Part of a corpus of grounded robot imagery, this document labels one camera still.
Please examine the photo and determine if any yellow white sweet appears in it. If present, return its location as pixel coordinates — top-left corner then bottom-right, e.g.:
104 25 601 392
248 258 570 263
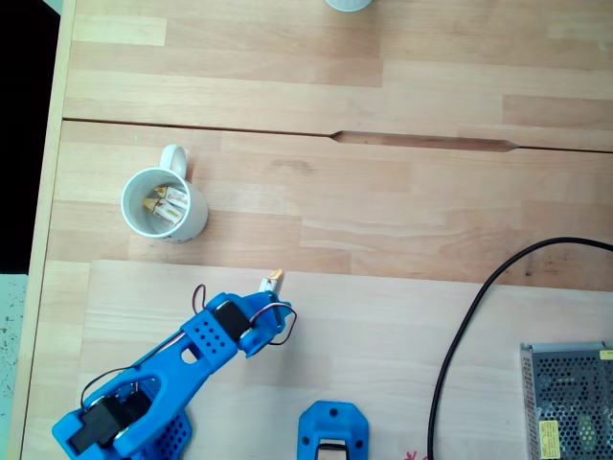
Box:
258 269 284 294

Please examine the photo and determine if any white ceramic mug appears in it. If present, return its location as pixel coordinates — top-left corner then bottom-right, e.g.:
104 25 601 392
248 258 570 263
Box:
119 143 210 244

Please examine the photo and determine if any wrapped sweet inside mug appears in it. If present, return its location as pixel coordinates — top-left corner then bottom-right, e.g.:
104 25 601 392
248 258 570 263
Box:
153 185 189 211
142 195 183 227

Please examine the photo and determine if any light wooden board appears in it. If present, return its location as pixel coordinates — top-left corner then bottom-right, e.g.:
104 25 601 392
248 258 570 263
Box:
71 260 613 460

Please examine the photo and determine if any blue printed stand base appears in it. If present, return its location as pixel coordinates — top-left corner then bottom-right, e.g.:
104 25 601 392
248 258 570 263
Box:
297 401 371 460

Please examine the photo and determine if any white round object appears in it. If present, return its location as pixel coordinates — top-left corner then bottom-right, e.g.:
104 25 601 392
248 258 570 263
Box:
324 0 375 13

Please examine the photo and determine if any perforated metal power supply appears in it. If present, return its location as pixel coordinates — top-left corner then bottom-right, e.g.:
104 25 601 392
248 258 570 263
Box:
519 340 613 460

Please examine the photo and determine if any wooden camera post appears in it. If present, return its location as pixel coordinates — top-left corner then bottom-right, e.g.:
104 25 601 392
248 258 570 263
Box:
317 438 350 460

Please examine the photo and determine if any thick black power cable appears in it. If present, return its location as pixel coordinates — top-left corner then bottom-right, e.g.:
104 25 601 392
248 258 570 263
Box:
427 237 613 460

